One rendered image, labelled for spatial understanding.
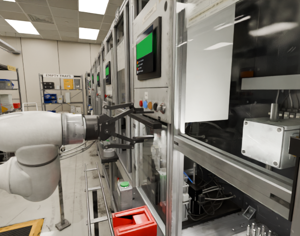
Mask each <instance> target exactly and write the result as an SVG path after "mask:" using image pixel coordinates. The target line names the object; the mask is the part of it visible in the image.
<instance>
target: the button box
mask: <svg viewBox="0 0 300 236"><path fill-rule="evenodd" d="M127 182H128V183H129V181H127ZM121 183H122V182H120V183H117V185H118V187H117V189H118V206H119V209H120V212H121V211H125V210H129V209H133V199H135V198H133V196H132V189H133V188H132V186H131V184H130V183H129V186H127V187H121V185H120V184H121Z"/></svg>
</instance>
